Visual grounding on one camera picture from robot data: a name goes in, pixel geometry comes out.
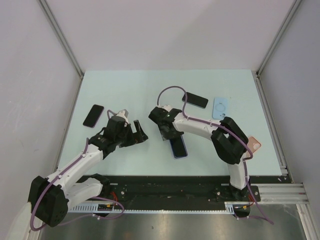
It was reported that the blue phone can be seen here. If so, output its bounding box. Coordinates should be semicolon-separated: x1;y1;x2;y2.
169;136;188;159

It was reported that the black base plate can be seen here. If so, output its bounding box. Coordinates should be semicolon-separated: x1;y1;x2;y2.
74;174;262;211

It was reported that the light blue phone case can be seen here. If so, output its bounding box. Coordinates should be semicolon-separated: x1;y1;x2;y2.
212;97;228;120

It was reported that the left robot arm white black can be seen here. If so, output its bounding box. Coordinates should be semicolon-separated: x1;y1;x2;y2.
28;110;148;232

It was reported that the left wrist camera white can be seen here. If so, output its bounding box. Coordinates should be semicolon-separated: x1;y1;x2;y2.
116;109;129;122

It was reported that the black phone teal edge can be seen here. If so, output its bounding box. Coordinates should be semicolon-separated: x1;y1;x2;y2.
181;92;209;109

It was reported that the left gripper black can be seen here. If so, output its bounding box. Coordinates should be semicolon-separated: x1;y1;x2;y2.
114;119;147;148

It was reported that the black phone purple edge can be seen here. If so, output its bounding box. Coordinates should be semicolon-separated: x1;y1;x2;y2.
82;104;104;128

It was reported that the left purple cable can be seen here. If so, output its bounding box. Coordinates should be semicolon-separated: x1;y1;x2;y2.
29;109;126;231

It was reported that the aluminium rail frame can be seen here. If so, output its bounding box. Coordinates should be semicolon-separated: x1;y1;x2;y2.
256;183;309;205

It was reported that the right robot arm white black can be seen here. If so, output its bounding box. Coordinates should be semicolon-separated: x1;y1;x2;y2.
148;105;250;201

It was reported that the slotted cable duct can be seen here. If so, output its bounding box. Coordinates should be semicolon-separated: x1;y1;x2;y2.
68;200;249;214

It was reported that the pink phone case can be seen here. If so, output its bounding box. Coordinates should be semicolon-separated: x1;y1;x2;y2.
243;136;262;159

